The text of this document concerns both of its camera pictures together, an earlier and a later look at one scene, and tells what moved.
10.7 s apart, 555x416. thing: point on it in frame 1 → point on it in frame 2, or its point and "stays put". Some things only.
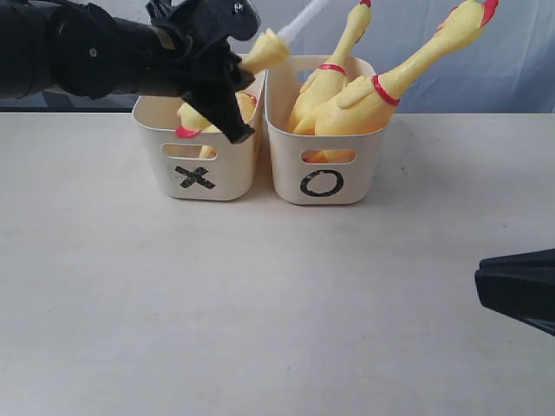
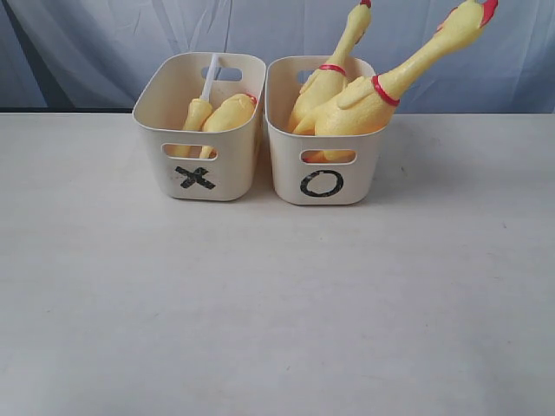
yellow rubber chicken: x=329 y=77 stays put
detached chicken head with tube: x=272 y=47 → x=199 y=113
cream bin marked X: x=203 y=166 stays put
